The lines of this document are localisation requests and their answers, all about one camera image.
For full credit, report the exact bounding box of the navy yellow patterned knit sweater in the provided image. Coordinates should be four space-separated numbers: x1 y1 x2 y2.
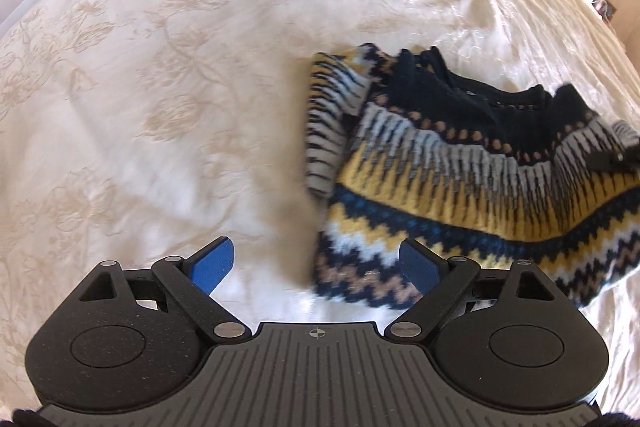
305 43 640 311

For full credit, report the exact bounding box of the cream floral bedspread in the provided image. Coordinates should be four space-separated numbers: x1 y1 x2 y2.
0 0 640 413

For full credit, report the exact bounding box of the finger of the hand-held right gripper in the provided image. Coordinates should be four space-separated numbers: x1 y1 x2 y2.
588 151 629 172

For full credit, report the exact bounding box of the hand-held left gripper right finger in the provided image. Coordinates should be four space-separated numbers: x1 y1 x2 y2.
387 237 557 343

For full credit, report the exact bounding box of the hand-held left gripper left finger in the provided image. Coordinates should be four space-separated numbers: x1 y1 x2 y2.
78 237 249 343

